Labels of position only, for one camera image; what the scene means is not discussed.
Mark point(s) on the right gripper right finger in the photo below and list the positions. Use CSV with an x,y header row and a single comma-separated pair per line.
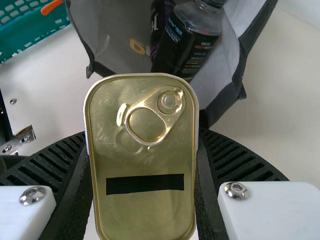
x,y
237,170

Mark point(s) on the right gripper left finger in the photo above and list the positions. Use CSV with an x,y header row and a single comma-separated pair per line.
x,y
50,175

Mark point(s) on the rectangular gold tin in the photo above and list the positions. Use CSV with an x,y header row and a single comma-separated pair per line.
x,y
140,150

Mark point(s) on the dark coffee bottle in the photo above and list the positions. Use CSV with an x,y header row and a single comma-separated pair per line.
x,y
180,50

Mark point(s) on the purple and black can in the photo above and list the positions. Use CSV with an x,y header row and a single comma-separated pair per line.
x,y
156,25

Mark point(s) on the teal shopping basket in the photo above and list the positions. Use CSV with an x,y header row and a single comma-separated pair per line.
x,y
20,37

